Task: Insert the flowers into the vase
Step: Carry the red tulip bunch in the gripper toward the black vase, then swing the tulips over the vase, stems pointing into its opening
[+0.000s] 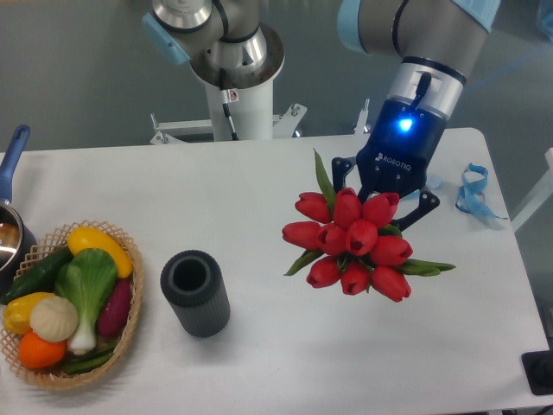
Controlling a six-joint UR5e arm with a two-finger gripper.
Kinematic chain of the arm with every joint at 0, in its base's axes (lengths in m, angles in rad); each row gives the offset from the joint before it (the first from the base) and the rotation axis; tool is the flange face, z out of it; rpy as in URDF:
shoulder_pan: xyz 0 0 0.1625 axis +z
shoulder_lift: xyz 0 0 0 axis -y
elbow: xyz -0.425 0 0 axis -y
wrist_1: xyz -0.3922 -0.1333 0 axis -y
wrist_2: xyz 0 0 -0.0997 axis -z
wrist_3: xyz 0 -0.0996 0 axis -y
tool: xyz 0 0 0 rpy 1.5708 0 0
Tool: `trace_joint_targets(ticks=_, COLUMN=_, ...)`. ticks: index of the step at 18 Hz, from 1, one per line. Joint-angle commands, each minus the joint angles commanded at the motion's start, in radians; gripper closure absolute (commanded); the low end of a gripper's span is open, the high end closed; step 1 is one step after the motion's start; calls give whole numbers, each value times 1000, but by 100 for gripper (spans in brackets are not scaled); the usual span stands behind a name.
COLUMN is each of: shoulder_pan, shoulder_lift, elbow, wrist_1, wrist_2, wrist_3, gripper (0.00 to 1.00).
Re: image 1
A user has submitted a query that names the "woven wicker basket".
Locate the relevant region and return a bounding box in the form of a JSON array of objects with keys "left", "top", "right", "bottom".
[{"left": 1, "top": 220, "right": 144, "bottom": 391}]

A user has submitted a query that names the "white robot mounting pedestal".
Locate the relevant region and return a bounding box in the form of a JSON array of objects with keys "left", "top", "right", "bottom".
[{"left": 149, "top": 80, "right": 372, "bottom": 145}]

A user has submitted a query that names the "green bok choy toy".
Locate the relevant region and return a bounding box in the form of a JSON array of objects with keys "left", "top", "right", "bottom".
[{"left": 54, "top": 248, "right": 118, "bottom": 356}]

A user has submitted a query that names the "red tulip bouquet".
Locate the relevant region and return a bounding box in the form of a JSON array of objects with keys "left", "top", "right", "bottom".
[{"left": 282, "top": 155, "right": 454, "bottom": 303}]

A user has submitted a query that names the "dark grey ribbed vase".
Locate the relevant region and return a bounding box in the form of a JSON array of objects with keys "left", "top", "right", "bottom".
[{"left": 160, "top": 250, "right": 231, "bottom": 338}]

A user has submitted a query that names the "green cucumber toy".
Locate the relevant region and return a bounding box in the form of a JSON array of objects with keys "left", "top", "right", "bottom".
[{"left": 1, "top": 246, "right": 73, "bottom": 305}]

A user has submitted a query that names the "orange fruit toy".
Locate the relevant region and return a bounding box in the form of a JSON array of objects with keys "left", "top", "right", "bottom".
[{"left": 18, "top": 332, "right": 67, "bottom": 369}]

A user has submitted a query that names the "blue ribbon strip right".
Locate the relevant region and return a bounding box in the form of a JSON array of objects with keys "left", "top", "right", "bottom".
[{"left": 455, "top": 163, "right": 508, "bottom": 226}]

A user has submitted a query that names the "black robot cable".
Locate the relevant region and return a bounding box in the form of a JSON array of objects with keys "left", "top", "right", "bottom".
[{"left": 218, "top": 67, "right": 240, "bottom": 142}]

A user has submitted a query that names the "blue handled saucepan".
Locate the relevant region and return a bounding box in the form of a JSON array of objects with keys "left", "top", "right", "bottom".
[{"left": 1, "top": 124, "right": 36, "bottom": 295}]

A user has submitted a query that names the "cream steamed bun toy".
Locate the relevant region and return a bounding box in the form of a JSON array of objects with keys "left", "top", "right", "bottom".
[{"left": 29, "top": 296, "right": 79, "bottom": 342}]

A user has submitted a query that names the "yellow squash toy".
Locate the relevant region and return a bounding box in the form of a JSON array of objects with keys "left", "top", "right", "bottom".
[{"left": 67, "top": 226, "right": 133, "bottom": 278}]

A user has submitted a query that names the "blue ribbon strip left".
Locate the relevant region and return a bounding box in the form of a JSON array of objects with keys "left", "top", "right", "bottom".
[{"left": 404, "top": 173, "right": 443, "bottom": 200}]

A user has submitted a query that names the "green bean pods toy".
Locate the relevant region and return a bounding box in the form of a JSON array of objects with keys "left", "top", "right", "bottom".
[{"left": 61, "top": 342, "right": 117, "bottom": 375}]

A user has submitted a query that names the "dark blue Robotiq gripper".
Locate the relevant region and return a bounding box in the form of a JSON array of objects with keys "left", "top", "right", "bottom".
[{"left": 332, "top": 99, "right": 446, "bottom": 231}]

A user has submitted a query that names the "black device at edge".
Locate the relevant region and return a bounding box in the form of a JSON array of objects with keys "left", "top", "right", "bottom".
[{"left": 521, "top": 350, "right": 552, "bottom": 396}]

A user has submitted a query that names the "white frame leg right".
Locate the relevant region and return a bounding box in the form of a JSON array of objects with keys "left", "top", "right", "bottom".
[{"left": 511, "top": 148, "right": 552, "bottom": 233}]

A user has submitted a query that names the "blue ribbon strip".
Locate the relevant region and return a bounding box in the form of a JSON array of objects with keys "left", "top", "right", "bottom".
[
  {"left": 455, "top": 163, "right": 508, "bottom": 226},
  {"left": 404, "top": 173, "right": 443, "bottom": 200}
]

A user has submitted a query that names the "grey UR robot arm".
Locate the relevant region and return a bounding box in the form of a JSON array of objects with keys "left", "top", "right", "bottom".
[{"left": 142, "top": 1, "right": 499, "bottom": 230}]

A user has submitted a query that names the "purple sweet potato toy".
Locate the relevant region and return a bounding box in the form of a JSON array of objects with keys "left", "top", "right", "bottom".
[{"left": 97, "top": 279, "right": 132, "bottom": 337}]

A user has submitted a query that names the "yellow bell pepper toy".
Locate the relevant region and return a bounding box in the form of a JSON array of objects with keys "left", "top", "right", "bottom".
[{"left": 3, "top": 292, "right": 54, "bottom": 335}]

